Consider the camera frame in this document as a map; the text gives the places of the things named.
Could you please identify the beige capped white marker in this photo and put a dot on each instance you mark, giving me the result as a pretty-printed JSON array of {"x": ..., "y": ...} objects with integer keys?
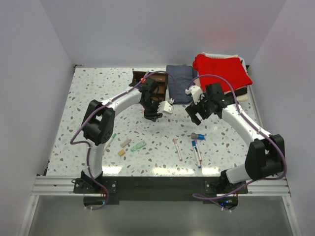
[{"x": 177, "y": 149}]

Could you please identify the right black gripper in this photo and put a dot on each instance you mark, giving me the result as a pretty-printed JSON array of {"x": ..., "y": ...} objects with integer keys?
[{"x": 193, "y": 109}]

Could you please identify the tan eraser block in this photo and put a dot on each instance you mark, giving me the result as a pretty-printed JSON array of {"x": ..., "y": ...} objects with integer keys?
[{"x": 121, "y": 152}]

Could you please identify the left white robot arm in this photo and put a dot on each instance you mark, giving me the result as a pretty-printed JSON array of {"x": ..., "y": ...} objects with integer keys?
[{"x": 98, "y": 126}]

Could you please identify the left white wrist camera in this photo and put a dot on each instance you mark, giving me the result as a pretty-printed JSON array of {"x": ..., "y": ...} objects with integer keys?
[{"x": 165, "y": 107}]

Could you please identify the brown wooden desk organizer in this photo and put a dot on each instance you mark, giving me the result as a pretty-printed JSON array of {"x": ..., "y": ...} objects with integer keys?
[{"x": 161, "y": 80}]

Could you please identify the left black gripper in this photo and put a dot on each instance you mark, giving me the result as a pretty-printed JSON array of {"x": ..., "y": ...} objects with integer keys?
[{"x": 153, "y": 116}]

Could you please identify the beige eraser piece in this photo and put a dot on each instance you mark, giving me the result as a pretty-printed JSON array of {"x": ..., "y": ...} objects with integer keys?
[{"x": 126, "y": 142}]

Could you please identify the green capped white marker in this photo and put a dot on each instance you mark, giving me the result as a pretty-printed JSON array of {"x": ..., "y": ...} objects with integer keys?
[{"x": 108, "y": 143}]

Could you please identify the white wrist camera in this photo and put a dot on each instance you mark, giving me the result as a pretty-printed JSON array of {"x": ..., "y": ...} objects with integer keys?
[
  {"x": 196, "y": 93},
  {"x": 165, "y": 107}
]

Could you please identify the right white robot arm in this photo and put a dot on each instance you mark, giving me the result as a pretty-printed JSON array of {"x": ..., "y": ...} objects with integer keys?
[{"x": 266, "y": 152}]

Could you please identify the white basket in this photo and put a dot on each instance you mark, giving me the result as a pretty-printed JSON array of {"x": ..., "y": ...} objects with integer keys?
[{"x": 241, "y": 93}]

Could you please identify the purple capped white marker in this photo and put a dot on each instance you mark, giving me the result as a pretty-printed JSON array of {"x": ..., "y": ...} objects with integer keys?
[{"x": 198, "y": 152}]

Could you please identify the red folded cloth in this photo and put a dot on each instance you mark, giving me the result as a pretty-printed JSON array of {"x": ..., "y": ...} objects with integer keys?
[{"x": 230, "y": 69}]

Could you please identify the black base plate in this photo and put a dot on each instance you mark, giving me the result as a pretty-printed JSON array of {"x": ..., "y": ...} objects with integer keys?
[{"x": 156, "y": 189}]

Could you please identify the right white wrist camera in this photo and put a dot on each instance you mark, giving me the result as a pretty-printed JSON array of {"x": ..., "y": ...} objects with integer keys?
[{"x": 196, "y": 93}]

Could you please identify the green clear correction tape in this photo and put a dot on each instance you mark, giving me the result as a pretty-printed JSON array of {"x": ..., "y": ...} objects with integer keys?
[{"x": 138, "y": 146}]

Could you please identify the blue capped white marker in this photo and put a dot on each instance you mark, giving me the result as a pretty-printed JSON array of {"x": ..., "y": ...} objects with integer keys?
[{"x": 193, "y": 145}]

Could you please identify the blue folded towel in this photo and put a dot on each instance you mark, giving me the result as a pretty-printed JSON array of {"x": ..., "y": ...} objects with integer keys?
[{"x": 180, "y": 77}]

